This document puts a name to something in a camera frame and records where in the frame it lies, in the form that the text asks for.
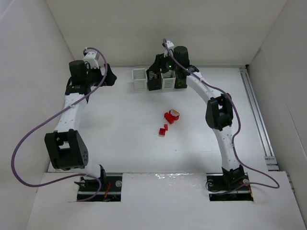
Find long red lego brick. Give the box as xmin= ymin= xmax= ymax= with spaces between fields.
xmin=164 ymin=113 xmax=175 ymax=124

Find red flower lego piece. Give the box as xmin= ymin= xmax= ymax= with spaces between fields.
xmin=169 ymin=109 xmax=180 ymax=120

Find red square lego brick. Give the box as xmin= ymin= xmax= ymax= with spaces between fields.
xmin=159 ymin=128 xmax=166 ymax=136

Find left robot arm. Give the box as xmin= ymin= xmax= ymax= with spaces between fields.
xmin=44 ymin=60 xmax=117 ymax=178

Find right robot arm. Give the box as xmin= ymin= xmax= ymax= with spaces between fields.
xmin=148 ymin=46 xmax=246 ymax=190

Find black slotted bin centre left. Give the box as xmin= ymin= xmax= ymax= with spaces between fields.
xmin=147 ymin=73 xmax=162 ymax=91

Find black slotted bin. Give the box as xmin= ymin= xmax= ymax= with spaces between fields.
xmin=174 ymin=71 xmax=187 ymax=89
xmin=147 ymin=73 xmax=162 ymax=91

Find white slotted bin far left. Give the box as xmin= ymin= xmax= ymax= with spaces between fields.
xmin=132 ymin=69 xmax=147 ymax=91

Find white slotted bin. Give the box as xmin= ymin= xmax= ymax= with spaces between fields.
xmin=132 ymin=69 xmax=147 ymax=91
xmin=161 ymin=71 xmax=176 ymax=90

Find white slotted bin centre right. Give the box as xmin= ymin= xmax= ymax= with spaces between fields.
xmin=161 ymin=71 xmax=176 ymax=90

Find black slotted bin far right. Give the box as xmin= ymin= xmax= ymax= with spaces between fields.
xmin=174 ymin=71 xmax=187 ymax=89

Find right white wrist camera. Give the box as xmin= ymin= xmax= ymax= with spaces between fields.
xmin=163 ymin=39 xmax=175 ymax=57

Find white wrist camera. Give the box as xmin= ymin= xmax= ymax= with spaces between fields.
xmin=163 ymin=39 xmax=175 ymax=57
xmin=83 ymin=49 xmax=100 ymax=69

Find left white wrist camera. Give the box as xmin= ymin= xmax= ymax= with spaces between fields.
xmin=83 ymin=49 xmax=100 ymax=69

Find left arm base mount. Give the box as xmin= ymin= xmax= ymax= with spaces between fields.
xmin=75 ymin=173 xmax=123 ymax=202

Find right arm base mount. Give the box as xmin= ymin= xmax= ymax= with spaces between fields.
xmin=205 ymin=173 xmax=254 ymax=202

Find aluminium rail right side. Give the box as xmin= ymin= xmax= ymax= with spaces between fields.
xmin=239 ymin=66 xmax=280 ymax=171

